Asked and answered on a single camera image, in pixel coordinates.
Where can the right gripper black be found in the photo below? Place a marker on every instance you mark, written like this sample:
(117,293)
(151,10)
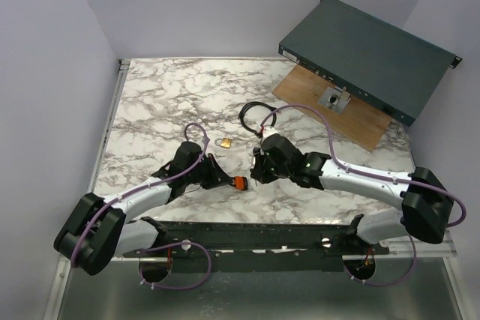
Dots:
(259,171)

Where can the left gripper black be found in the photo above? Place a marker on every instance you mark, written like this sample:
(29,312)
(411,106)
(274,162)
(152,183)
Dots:
(217,177)

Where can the orange padlock with keys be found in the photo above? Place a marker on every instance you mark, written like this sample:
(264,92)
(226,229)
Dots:
(240,183)

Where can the brass padlock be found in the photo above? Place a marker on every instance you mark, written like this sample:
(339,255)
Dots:
(223,142)

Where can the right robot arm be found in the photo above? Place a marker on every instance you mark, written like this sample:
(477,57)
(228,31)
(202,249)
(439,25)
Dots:
(419,204)

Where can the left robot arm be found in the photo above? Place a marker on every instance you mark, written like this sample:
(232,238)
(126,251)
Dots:
(100,228)

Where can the wooden board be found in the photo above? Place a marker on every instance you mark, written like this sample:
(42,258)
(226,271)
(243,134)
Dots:
(359,122)

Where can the black mounting rail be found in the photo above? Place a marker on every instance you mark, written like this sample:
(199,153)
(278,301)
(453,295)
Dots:
(248,247)

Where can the small grey stand camera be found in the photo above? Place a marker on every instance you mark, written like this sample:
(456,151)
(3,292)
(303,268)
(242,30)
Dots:
(335,99)

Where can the dark teal network switch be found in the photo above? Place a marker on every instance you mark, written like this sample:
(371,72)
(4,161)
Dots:
(391,69)

